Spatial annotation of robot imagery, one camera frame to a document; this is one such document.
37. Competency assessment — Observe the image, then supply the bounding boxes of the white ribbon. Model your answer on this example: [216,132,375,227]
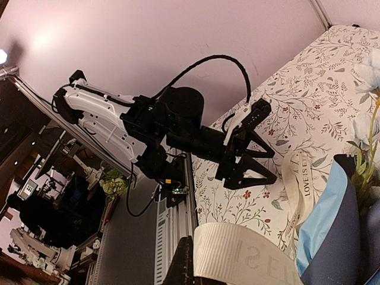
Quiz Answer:
[193,151,315,284]

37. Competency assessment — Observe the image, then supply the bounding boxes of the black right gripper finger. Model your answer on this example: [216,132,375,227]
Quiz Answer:
[170,236,195,284]

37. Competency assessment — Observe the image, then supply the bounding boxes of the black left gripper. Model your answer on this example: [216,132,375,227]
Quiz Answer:
[120,87,277,190]

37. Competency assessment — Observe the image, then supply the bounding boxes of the front aluminium rail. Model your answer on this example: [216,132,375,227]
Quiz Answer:
[85,148,200,285]

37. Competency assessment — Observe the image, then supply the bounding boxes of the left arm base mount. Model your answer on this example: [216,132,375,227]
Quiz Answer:
[159,153,189,208]

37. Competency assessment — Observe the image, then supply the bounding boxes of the pale blue fake flower stems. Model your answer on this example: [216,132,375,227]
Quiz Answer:
[347,49,379,209]

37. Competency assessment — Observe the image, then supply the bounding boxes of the dark navy tissue paper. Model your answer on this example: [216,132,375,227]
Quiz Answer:
[300,154,379,284]

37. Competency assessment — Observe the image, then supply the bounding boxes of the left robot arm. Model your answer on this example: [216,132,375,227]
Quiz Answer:
[53,70,277,190]

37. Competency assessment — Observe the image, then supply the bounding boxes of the left aluminium frame post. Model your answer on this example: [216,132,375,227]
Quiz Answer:
[309,0,333,30]

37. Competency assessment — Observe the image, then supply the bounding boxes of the floral patterned table mat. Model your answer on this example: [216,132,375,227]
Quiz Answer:
[193,25,379,249]

